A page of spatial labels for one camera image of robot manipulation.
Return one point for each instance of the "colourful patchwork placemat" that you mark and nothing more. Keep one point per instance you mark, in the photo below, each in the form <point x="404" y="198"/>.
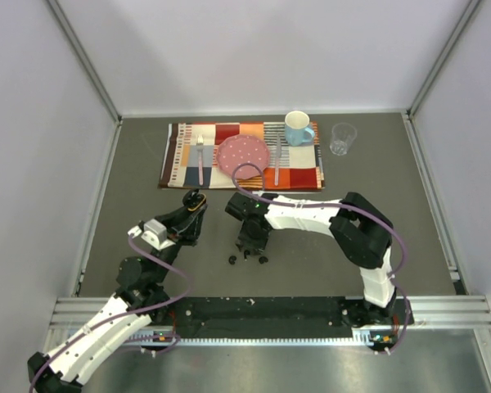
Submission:
<point x="205" y="155"/>

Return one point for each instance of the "aluminium frame rail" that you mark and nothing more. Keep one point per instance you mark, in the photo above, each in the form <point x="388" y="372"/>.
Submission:
<point x="427" y="312"/>

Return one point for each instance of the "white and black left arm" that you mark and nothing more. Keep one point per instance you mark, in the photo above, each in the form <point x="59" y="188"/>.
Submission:
<point x="139" y="301"/>

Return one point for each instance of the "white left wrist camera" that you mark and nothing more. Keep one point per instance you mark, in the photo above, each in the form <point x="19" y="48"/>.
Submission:
<point x="153" y="232"/>

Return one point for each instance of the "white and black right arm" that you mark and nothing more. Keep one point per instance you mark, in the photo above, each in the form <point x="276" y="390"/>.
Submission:
<point x="358" y="227"/>

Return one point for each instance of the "knife with pink handle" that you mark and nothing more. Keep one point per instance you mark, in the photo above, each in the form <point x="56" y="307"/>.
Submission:
<point x="278" y="157"/>

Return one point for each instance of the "pink dotted plate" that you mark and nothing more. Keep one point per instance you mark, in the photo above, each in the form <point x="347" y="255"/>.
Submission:
<point x="246" y="156"/>

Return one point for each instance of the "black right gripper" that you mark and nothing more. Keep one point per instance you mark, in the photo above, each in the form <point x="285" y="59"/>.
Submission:
<point x="245" y="241"/>

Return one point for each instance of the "light blue mug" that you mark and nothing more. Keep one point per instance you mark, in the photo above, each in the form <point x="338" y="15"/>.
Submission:
<point x="298" y="129"/>

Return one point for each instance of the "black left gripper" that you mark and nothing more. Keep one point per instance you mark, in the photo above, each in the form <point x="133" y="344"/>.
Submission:
<point x="184" y="225"/>

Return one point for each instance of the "clear drinking glass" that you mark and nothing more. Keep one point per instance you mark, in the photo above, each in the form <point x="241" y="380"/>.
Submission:
<point x="342" y="138"/>

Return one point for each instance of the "fork with pink handle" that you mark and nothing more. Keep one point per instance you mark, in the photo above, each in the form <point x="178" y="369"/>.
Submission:
<point x="200" y="150"/>

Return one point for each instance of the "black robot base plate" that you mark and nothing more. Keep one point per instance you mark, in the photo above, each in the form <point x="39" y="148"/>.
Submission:
<point x="277" y="317"/>

